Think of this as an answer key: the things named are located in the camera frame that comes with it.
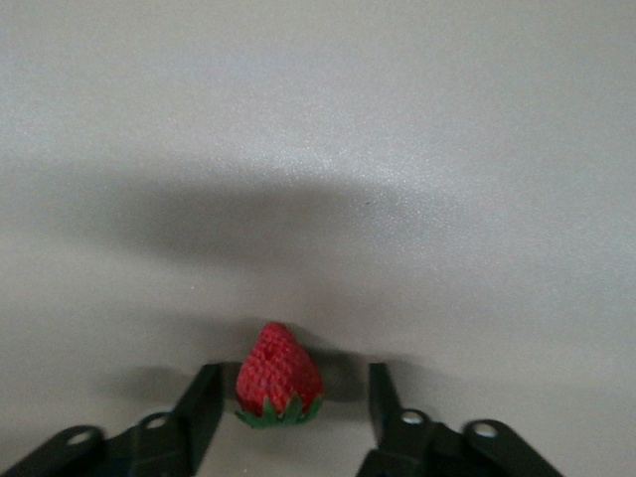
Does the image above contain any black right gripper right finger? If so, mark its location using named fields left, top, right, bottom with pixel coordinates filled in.
left=355, top=362, right=568, bottom=477

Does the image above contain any red toy strawberry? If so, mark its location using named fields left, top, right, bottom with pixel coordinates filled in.
left=234, top=321, right=325, bottom=429

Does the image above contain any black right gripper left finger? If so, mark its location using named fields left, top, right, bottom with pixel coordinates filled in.
left=0, top=364, right=224, bottom=477

